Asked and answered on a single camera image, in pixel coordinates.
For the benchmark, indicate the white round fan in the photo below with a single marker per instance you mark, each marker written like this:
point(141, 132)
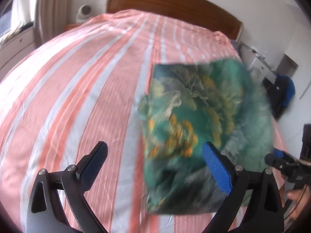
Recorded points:
point(85, 11)

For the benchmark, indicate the pink striped bed sheet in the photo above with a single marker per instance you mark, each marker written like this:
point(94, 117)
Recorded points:
point(73, 97)

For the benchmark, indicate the brown wooden headboard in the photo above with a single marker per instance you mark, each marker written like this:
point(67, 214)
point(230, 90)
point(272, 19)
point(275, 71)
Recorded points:
point(170, 2)

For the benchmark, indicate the wooden nightstand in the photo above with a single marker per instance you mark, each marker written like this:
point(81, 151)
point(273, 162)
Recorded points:
point(71, 26)

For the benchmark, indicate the person's right hand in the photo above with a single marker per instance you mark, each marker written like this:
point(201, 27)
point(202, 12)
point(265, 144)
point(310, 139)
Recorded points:
point(295, 196)

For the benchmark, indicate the green floral patterned garment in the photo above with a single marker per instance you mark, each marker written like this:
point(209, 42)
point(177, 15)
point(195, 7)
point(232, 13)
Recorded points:
point(194, 116)

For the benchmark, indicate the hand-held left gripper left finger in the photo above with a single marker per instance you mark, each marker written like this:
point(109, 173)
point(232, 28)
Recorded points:
point(95, 159)

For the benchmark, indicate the white drawer cabinet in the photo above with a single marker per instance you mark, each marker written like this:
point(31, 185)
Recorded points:
point(17, 45)

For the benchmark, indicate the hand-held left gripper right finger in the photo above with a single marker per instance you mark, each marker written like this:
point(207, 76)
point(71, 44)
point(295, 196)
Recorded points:
point(218, 168)

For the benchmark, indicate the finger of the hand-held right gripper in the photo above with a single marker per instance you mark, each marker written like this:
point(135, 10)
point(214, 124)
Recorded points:
point(271, 159)
point(279, 153)

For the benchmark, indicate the beige curtain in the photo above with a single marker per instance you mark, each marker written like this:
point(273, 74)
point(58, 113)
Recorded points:
point(49, 7)

